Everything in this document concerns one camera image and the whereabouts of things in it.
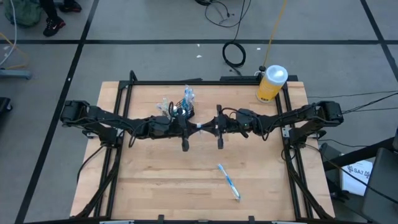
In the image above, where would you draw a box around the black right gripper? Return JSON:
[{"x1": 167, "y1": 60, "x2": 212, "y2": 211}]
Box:
[{"x1": 201, "y1": 105, "x2": 259, "y2": 150}]

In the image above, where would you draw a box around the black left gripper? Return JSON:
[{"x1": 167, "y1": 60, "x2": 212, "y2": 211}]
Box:
[{"x1": 148, "y1": 107, "x2": 199, "y2": 152}]

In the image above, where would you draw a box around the yellow wipes canister white lid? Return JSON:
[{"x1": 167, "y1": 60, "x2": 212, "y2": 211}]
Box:
[{"x1": 256, "y1": 64, "x2": 289, "y2": 103}]

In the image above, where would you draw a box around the black metal beam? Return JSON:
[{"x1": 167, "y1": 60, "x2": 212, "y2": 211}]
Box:
[{"x1": 323, "y1": 136, "x2": 398, "y2": 172}]

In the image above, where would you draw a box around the white printed paper sheet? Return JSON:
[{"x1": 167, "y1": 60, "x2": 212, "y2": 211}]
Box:
[{"x1": 340, "y1": 160, "x2": 374, "y2": 197}]

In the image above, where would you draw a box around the person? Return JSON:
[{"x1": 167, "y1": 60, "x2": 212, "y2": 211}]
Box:
[{"x1": 39, "y1": 0, "x2": 83, "y2": 37}]

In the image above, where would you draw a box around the black floor object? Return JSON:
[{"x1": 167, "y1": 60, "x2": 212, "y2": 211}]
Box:
[{"x1": 0, "y1": 96, "x2": 13, "y2": 114}]

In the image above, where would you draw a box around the green bag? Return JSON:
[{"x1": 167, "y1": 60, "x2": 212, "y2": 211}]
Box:
[{"x1": 3, "y1": 0, "x2": 43, "y2": 27}]

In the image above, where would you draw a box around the black wire basket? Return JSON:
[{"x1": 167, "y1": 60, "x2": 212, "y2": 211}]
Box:
[{"x1": 174, "y1": 98, "x2": 196, "y2": 121}]

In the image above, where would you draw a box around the black table frame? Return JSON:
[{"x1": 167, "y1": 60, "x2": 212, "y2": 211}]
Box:
[{"x1": 74, "y1": 70, "x2": 335, "y2": 224}]

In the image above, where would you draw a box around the black coiled floor cable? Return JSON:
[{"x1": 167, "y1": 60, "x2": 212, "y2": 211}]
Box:
[{"x1": 221, "y1": 0, "x2": 252, "y2": 76}]

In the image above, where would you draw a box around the yellow hanging cable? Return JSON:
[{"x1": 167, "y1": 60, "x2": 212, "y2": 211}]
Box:
[{"x1": 262, "y1": 0, "x2": 289, "y2": 68}]

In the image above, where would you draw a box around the white floor cable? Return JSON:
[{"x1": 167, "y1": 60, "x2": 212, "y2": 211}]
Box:
[{"x1": 0, "y1": 0, "x2": 18, "y2": 68}]

